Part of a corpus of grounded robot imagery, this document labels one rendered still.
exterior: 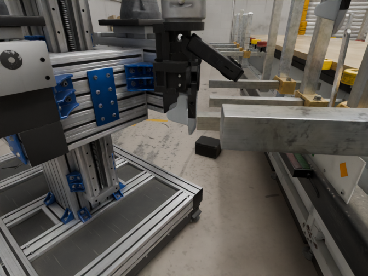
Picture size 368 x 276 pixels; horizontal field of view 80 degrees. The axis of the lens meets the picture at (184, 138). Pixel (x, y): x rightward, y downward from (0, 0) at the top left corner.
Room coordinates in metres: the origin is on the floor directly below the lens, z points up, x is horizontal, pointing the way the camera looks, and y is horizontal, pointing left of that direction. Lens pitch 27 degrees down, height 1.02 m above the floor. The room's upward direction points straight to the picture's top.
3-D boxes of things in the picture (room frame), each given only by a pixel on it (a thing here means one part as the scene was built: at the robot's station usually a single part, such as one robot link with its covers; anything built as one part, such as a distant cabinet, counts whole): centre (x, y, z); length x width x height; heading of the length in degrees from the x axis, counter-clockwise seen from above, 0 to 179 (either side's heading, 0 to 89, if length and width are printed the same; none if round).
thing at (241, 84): (0.90, -0.32, 0.80); 0.44 x 0.03 x 0.04; 85
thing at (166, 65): (0.43, 0.01, 0.97); 0.09 x 0.08 x 0.12; 85
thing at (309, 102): (0.66, -0.38, 0.81); 0.14 x 0.06 x 0.05; 175
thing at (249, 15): (1.92, -0.50, 0.86); 0.04 x 0.04 x 0.48; 85
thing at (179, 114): (0.41, 0.01, 0.86); 0.06 x 0.03 x 0.09; 85
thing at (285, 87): (0.91, -0.41, 0.81); 0.14 x 0.06 x 0.05; 175
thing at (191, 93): (0.40, -0.01, 0.91); 0.05 x 0.02 x 0.09; 175
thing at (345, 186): (0.46, -0.34, 0.75); 0.26 x 0.01 x 0.10; 175
